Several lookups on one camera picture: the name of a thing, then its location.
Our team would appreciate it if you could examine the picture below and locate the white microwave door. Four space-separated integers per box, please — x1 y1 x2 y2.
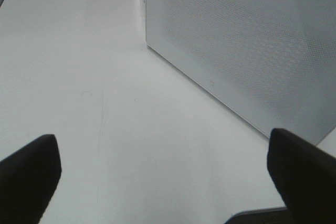
145 0 335 144

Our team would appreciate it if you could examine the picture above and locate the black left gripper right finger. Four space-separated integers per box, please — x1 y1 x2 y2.
267 129 335 223

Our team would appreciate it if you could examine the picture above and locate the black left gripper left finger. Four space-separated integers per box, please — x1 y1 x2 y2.
1 134 62 223

